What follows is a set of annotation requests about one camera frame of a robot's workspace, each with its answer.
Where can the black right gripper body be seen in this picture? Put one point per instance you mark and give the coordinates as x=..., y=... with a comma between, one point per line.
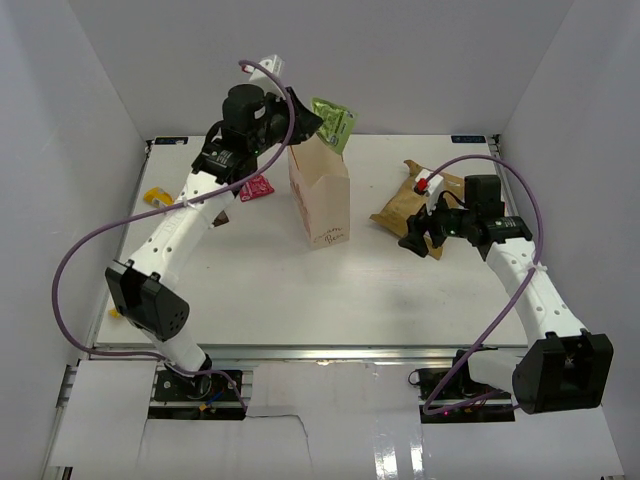
x=452, y=222

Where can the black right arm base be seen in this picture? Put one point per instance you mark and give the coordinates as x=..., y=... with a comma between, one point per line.
x=460, y=396

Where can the brown chocolate bar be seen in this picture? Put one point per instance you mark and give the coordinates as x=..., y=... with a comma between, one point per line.
x=221, y=219

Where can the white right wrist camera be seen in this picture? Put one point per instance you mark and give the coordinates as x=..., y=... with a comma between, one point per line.
x=430, y=186

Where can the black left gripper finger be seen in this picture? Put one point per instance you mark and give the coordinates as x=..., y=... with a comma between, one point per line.
x=303, y=132
x=306, y=121

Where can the beige paper bag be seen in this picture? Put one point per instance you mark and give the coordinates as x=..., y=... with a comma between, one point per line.
x=320, y=185

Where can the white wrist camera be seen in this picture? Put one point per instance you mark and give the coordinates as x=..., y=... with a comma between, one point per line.
x=430, y=186
x=274, y=64

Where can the red snack packet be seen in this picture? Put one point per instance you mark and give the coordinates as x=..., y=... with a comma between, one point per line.
x=257, y=187

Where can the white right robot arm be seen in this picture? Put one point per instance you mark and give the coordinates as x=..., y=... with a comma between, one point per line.
x=565, y=366

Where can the blue table label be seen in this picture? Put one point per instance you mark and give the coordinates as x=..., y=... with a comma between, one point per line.
x=170, y=141
x=468, y=139

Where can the blue table label left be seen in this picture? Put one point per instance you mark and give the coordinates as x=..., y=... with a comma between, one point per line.
x=170, y=141

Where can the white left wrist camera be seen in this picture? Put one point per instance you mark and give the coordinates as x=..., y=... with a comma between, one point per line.
x=274, y=64

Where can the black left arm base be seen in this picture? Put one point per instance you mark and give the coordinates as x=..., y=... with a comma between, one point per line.
x=209, y=399

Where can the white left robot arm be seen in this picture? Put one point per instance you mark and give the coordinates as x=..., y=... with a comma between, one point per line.
x=143, y=287

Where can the large brown snack bag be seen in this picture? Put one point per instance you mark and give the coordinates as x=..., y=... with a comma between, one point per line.
x=405, y=202

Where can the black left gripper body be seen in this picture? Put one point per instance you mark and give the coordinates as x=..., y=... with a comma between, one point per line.
x=276, y=125

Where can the yellow snack packet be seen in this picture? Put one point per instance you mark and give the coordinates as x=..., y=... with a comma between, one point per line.
x=158, y=198

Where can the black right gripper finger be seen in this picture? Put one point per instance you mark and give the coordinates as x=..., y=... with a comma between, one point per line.
x=419, y=223
x=414, y=242

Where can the blue table label right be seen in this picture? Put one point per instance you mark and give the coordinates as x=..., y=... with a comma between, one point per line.
x=468, y=139

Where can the green snack packet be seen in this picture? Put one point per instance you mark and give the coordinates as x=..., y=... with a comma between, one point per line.
x=338, y=123

